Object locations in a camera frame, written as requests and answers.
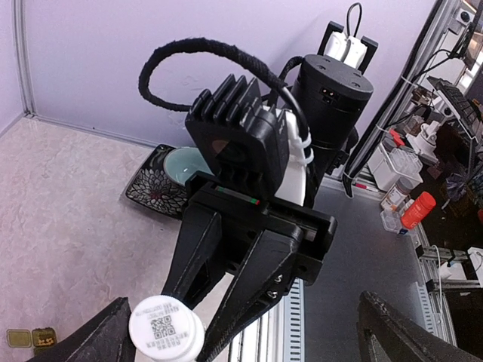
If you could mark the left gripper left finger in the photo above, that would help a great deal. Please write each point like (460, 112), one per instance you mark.
(104, 338)

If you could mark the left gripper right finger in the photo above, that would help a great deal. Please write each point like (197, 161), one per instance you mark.
(400, 338)

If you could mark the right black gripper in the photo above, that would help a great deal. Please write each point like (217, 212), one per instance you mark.
(265, 245)

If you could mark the white pill bottle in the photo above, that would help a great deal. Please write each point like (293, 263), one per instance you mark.
(162, 328)

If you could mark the green weekly pill organizer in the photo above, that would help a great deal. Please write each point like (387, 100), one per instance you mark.
(38, 338)

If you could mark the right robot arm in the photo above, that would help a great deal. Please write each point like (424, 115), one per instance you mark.
(328, 95)

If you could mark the black floral square plate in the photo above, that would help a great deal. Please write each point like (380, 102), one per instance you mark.
(152, 188)

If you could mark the pale green bowl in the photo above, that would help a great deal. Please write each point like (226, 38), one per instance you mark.
(181, 163)

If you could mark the orange red bottle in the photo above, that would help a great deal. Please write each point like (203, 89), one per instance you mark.
(418, 210)

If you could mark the front aluminium rail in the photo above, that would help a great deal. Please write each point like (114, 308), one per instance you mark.
(277, 336)

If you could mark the right aluminium frame post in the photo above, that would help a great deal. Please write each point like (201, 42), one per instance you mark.
(22, 55)

